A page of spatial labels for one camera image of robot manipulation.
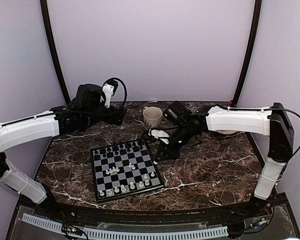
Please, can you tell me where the black frame post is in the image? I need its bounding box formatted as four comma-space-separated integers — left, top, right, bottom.
230, 0, 262, 107
39, 0, 71, 104

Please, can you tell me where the white knight chess piece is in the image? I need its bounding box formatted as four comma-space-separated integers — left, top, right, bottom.
114, 187, 120, 193

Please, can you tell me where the left black frame post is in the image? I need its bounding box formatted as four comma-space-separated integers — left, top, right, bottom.
39, 0, 71, 104

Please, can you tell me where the cream floral mug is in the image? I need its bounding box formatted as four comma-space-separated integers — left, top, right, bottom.
142, 106, 163, 130

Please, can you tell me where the black front rail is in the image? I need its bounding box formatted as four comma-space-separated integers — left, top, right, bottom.
17, 192, 288, 226

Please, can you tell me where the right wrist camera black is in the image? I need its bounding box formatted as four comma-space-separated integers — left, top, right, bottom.
163, 101, 192, 126

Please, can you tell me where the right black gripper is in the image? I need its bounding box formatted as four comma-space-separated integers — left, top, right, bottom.
154, 122, 194, 162

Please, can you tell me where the white bishop chess piece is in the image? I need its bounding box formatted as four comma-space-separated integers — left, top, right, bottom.
138, 181, 144, 188

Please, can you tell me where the beige bowl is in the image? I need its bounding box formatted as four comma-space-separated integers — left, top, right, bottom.
214, 130, 238, 136

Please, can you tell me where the right black frame post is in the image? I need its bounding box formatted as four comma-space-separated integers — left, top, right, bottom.
230, 0, 262, 107

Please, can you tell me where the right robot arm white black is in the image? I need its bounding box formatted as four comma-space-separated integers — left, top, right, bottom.
148, 101, 300, 217

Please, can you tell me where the black grey chessboard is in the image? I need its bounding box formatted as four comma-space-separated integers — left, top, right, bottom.
90, 138, 164, 204

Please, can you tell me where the white slotted cable duct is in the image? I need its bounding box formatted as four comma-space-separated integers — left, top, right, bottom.
21, 213, 229, 240

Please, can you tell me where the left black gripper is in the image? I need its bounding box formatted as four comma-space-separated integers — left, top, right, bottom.
83, 103, 127, 128

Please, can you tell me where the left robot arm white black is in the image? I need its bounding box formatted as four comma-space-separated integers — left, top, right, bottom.
0, 106, 126, 218

